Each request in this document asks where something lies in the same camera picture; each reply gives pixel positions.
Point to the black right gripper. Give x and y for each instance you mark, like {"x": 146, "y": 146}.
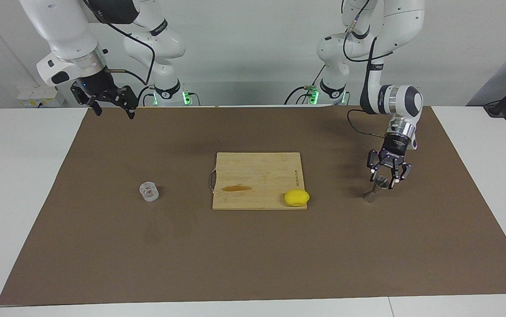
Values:
{"x": 97, "y": 83}

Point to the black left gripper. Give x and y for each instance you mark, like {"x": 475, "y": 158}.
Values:
{"x": 394, "y": 144}

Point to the steel jigger cup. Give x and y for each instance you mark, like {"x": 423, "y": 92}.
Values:
{"x": 372, "y": 195}

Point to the clear glass cup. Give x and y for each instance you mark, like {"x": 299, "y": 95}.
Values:
{"x": 149, "y": 192}

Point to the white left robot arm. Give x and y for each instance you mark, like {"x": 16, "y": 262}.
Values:
{"x": 394, "y": 31}

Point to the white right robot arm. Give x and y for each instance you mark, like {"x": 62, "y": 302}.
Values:
{"x": 68, "y": 39}

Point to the yellow lemon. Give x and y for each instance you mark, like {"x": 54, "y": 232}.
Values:
{"x": 296, "y": 197}

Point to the bamboo cutting board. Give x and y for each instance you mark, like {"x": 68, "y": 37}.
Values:
{"x": 262, "y": 180}

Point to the brown table mat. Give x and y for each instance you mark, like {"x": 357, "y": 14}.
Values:
{"x": 253, "y": 255}

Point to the white wall socket box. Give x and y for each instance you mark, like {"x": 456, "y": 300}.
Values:
{"x": 39, "y": 97}

